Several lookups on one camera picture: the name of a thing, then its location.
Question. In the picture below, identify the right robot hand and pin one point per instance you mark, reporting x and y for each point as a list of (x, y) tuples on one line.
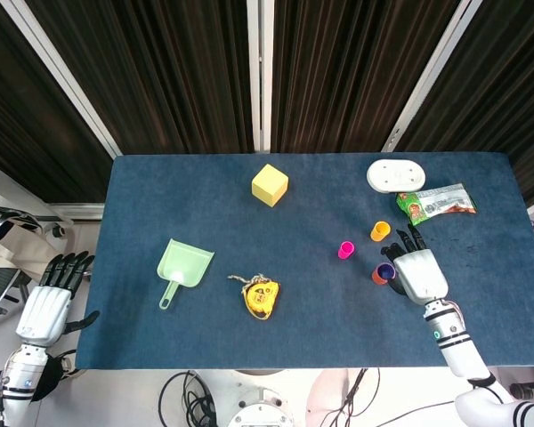
[(420, 276)]

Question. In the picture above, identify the yellow plastic cup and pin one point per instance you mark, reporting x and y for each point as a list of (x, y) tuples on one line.
[(379, 233)]

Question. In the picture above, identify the white frame post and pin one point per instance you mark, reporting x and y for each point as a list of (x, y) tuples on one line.
[(427, 75), (62, 75), (259, 66)]

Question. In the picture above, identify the blue plastic cup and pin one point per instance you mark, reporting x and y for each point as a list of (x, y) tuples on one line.
[(385, 270)]

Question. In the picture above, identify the yellow tape measure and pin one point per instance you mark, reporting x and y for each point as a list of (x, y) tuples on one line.
[(260, 298)]

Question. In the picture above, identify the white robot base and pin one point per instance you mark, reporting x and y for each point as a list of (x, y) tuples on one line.
[(260, 409)]

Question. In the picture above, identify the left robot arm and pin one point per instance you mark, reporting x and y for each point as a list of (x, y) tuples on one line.
[(22, 378)]

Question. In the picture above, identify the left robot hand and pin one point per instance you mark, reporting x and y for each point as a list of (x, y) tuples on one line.
[(42, 311)]

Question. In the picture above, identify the black office chair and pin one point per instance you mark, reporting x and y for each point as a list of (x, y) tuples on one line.
[(0, 280)]

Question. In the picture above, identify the white oval plate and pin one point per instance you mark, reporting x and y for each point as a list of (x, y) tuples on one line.
[(396, 175)]

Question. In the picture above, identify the blue table cloth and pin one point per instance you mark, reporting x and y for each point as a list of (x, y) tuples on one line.
[(293, 338)]

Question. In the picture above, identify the orange plastic cup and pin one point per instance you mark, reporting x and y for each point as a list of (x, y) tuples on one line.
[(377, 278)]

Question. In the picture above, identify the green snack packet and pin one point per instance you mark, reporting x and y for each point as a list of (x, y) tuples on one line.
[(436, 202)]

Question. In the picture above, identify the pink plastic cup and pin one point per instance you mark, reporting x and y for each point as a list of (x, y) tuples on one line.
[(345, 252)]

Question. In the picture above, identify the dark brown curtain panel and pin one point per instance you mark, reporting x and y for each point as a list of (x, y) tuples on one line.
[(160, 75), (503, 75), (347, 75), (22, 115)]

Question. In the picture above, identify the yellow sponge cube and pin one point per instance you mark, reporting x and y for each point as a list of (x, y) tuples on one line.
[(269, 184)]

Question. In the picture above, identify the light green dustpan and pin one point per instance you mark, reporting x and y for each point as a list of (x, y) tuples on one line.
[(184, 262)]

